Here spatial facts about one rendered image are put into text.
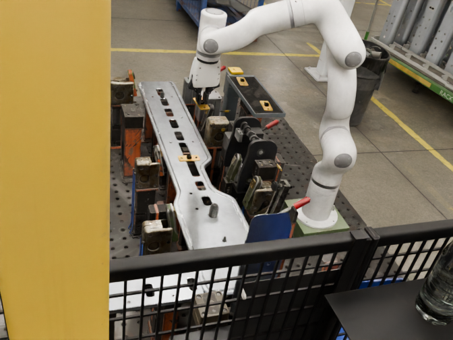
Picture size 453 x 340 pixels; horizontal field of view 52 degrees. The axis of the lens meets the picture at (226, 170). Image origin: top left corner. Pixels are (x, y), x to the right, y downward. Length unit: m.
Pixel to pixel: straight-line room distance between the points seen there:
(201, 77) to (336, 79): 0.47
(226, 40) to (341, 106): 0.49
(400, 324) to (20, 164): 0.64
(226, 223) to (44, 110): 1.24
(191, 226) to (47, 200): 1.14
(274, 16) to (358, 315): 1.01
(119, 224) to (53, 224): 1.54
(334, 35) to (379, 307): 0.96
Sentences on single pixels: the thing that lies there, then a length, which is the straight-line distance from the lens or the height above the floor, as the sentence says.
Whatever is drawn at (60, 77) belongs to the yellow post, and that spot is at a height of 1.87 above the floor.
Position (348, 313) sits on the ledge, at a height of 1.43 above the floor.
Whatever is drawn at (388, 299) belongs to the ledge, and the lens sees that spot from 0.87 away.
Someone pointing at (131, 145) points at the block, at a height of 0.88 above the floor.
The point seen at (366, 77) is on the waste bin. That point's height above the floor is 0.53.
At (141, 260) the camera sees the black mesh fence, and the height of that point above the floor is 1.55.
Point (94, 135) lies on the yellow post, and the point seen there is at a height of 1.82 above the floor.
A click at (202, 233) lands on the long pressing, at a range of 1.51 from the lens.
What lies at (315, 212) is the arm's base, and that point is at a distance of 1.98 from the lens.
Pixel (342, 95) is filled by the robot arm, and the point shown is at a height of 1.37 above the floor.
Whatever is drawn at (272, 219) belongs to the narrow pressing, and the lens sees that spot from 1.10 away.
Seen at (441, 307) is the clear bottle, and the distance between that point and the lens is 0.83.
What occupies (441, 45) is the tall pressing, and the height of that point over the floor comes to 0.53.
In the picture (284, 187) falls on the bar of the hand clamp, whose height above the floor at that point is 1.21.
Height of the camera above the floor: 2.01
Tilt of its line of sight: 34 degrees down
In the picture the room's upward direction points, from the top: 10 degrees clockwise
